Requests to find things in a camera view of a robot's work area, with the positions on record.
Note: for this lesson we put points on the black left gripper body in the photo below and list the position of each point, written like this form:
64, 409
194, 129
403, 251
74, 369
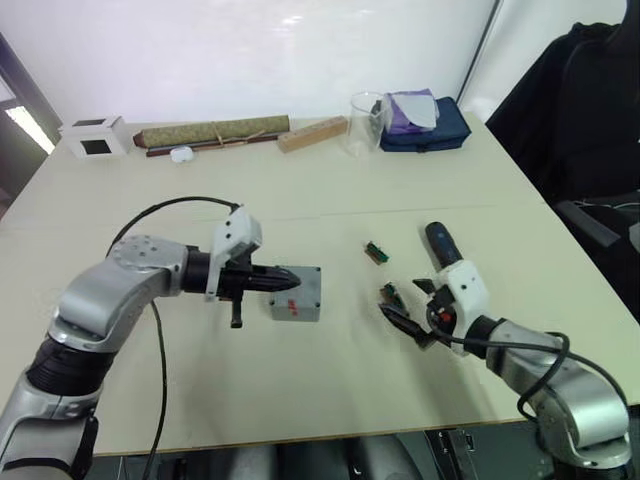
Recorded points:
237, 282

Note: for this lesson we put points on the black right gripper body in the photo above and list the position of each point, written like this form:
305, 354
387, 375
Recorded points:
441, 305

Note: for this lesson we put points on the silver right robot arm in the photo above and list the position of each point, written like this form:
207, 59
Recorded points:
575, 400

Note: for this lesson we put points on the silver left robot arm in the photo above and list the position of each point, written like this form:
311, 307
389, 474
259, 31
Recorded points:
125, 280

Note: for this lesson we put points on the grey box with red marks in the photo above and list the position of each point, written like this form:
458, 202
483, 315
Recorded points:
300, 300

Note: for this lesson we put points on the small green circuit part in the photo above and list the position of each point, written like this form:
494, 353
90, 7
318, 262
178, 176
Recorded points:
376, 251
394, 296

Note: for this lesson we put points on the small white round case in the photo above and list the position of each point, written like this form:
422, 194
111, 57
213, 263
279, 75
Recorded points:
181, 154

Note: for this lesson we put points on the light wooden block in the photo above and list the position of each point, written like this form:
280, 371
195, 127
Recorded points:
312, 134

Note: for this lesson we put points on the dark wooden stick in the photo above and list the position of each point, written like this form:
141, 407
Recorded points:
160, 151

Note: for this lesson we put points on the navy blue fabric pouch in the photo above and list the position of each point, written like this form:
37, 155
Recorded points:
440, 132

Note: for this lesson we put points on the rolled patterned scroll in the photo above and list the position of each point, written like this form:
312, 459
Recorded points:
210, 129

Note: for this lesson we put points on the clear glass beaker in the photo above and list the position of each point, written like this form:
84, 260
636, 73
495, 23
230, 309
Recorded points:
362, 130

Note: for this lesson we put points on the purple tissue pack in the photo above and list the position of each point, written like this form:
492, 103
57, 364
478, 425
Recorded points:
410, 112

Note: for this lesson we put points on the dark item in beaker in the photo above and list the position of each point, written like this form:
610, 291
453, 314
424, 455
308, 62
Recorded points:
376, 114

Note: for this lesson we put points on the white cube with black squares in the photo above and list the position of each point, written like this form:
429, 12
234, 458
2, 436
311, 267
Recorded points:
95, 140

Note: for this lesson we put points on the black chair with black garment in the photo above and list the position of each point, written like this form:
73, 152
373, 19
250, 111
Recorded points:
575, 125

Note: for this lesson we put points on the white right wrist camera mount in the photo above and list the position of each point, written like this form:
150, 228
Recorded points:
465, 290

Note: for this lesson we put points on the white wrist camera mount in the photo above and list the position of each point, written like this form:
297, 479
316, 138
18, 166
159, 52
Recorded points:
465, 290
240, 230

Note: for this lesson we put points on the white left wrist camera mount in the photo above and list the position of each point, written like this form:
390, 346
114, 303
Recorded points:
240, 230

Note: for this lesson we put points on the black metal bracket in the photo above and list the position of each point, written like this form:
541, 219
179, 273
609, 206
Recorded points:
452, 452

